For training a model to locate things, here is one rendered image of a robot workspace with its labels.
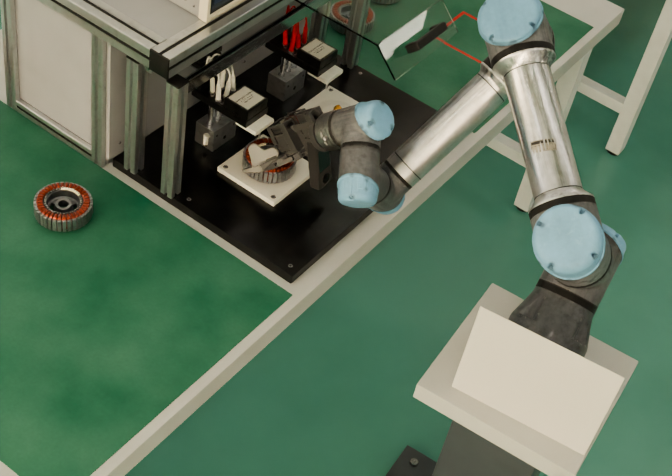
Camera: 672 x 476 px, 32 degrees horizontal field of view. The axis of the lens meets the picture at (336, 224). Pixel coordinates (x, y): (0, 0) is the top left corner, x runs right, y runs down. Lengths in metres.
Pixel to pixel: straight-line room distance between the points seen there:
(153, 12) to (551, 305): 0.91
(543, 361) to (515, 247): 1.55
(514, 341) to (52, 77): 1.07
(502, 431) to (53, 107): 1.12
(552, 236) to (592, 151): 2.02
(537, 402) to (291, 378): 1.10
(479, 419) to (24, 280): 0.87
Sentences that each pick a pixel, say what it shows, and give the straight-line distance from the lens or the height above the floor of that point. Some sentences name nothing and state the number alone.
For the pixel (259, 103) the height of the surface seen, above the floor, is 0.92.
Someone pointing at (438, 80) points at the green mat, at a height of 0.75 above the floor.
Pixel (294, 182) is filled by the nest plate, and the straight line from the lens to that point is 2.38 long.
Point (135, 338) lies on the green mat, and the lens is 2.11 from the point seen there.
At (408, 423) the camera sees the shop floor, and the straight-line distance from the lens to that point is 3.00.
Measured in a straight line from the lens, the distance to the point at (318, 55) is 2.49.
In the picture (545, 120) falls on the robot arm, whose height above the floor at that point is 1.18.
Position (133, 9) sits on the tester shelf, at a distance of 2.22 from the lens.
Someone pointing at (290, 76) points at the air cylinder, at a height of 0.82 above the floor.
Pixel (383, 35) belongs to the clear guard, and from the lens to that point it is 2.33.
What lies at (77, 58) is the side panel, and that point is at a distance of 2.32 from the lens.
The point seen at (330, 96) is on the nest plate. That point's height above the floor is 0.78.
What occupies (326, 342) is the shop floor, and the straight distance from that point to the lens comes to 3.12.
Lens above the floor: 2.38
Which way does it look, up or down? 44 degrees down
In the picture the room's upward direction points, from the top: 12 degrees clockwise
